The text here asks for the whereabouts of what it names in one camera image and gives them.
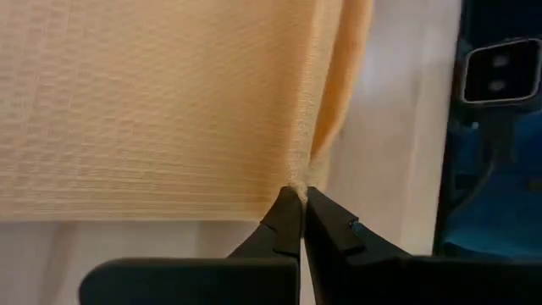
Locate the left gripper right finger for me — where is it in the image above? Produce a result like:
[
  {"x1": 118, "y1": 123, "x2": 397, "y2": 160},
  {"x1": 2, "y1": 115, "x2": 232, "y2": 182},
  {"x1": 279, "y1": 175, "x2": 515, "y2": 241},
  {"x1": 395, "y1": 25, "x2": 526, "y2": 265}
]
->
[{"x1": 302, "y1": 186, "x2": 542, "y2": 305}]

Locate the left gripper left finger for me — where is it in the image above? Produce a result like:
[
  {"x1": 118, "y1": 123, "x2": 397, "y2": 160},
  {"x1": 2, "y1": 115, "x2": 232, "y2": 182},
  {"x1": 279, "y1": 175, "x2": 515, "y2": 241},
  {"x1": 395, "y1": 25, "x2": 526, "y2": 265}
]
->
[{"x1": 78, "y1": 186, "x2": 304, "y2": 305}]

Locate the yellow waffle-weave towel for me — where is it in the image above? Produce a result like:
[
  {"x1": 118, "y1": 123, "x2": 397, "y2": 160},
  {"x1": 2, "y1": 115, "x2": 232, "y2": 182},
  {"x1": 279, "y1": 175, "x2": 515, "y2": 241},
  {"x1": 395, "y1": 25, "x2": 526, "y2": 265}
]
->
[{"x1": 0, "y1": 0, "x2": 376, "y2": 222}]

